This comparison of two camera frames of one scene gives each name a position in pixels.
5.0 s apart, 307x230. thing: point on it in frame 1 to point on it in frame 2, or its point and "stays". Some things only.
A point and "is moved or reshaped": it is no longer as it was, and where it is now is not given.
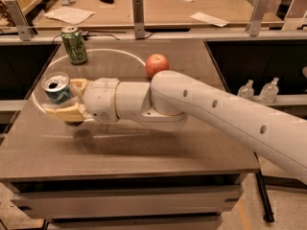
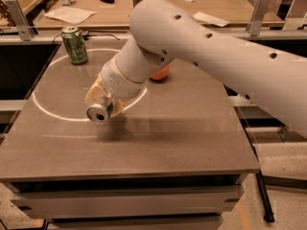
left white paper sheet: (70, 14) stays
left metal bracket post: (25, 31) stays
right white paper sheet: (210, 19) stays
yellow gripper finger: (74, 112) to (118, 105)
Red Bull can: (57, 85) is moved or reshaped
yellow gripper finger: (79, 84) to (97, 94)
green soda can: (73, 40) stays
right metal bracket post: (262, 3) stays
